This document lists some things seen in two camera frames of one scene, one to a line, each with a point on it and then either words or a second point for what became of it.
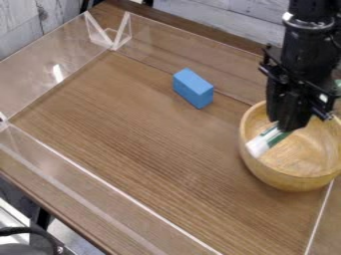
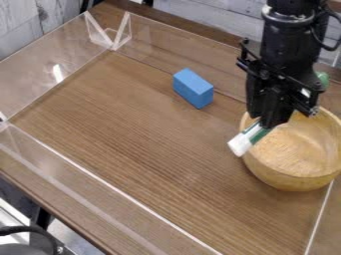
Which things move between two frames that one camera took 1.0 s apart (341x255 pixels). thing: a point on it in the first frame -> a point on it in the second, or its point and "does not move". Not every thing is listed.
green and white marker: (265, 140) -> (252, 133)
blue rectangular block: (192, 88) does not move
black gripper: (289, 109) -> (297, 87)
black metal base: (37, 244) does not move
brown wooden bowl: (303, 160) does not move
